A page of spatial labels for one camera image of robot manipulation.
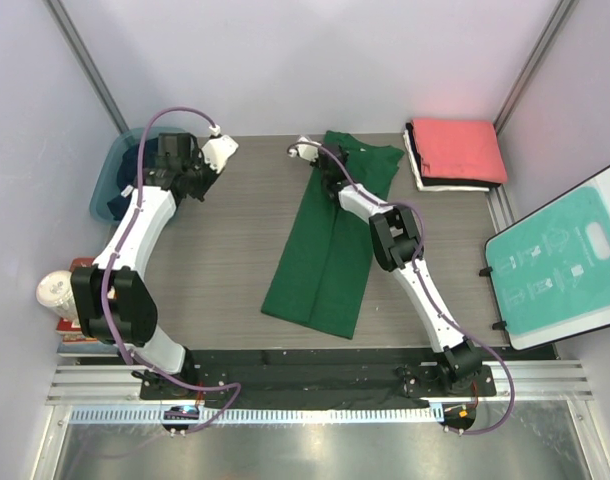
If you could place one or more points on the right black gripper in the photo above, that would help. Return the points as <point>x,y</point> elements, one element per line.
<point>342,154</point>

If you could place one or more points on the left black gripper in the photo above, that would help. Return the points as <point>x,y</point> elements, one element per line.
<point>197,158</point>

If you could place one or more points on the green t shirt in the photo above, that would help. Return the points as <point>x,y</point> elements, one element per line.
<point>322,274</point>

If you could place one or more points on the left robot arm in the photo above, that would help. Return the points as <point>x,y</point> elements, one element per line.
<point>114,305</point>

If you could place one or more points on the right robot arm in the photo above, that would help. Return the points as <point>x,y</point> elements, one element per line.
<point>398,248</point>

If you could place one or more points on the stack of red books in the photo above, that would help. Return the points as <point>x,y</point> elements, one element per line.
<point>73,342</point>

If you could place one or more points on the navy blue t shirt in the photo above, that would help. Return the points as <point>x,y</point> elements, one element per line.
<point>127,170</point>

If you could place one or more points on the blue plastic basket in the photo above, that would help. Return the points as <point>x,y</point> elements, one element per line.
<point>105,187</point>

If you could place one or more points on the folded red t shirt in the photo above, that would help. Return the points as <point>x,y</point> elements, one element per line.
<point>453,152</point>

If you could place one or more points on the clear plastic jar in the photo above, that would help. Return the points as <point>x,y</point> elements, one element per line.
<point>55,293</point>

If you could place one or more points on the teal folding board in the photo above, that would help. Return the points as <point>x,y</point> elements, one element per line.
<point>550,271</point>

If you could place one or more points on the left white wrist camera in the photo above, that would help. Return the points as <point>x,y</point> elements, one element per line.
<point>217,151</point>

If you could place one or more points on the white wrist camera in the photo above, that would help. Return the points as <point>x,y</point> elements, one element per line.
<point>305,149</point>
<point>217,151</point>

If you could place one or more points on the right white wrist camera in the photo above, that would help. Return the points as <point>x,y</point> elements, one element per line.
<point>305,149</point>

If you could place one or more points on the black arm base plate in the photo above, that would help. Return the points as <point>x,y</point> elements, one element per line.
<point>414,372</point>

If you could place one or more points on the aluminium rail frame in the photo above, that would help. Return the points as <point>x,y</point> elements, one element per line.
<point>99,384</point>

